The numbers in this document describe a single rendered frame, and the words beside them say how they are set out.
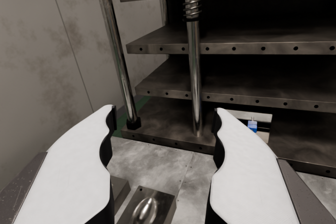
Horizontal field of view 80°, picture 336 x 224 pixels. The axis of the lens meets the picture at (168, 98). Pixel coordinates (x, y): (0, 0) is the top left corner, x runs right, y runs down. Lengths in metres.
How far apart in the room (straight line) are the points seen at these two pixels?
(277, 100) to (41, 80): 1.91
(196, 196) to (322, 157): 0.60
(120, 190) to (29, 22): 1.67
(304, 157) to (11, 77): 2.07
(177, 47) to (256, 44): 0.34
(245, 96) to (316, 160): 0.41
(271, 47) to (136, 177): 0.80
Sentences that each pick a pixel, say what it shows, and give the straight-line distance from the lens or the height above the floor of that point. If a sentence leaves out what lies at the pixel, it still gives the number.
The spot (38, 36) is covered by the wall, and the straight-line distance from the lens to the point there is 2.19.
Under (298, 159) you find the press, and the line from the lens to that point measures 1.12.
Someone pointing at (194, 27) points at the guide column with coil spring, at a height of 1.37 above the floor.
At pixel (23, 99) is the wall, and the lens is 2.13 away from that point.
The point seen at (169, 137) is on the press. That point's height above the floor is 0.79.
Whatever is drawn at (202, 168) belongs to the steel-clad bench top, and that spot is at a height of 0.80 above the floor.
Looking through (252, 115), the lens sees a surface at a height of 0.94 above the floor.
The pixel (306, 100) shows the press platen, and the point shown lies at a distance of 1.05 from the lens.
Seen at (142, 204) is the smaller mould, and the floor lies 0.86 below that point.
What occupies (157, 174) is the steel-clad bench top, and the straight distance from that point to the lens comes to 0.97.
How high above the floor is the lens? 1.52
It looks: 28 degrees down
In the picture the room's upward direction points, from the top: 7 degrees counter-clockwise
